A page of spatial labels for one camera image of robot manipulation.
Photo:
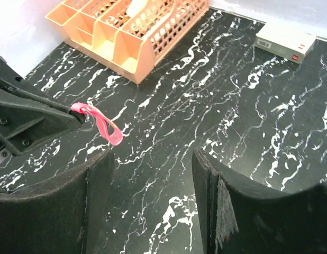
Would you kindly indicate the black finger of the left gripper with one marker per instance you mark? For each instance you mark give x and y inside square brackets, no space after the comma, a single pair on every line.
[13,83]
[29,120]

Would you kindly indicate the orange plastic file organizer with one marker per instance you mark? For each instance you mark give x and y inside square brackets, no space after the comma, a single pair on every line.
[127,37]

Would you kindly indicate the pink strap keyring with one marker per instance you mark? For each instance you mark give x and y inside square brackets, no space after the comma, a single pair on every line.
[107,128]

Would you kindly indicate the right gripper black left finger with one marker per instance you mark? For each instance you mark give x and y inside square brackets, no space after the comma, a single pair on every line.
[62,214]

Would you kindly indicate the white small cardboard box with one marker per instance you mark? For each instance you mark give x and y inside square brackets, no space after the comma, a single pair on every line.
[286,42]

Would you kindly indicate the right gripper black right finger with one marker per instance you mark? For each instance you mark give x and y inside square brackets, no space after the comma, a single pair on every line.
[239,215]

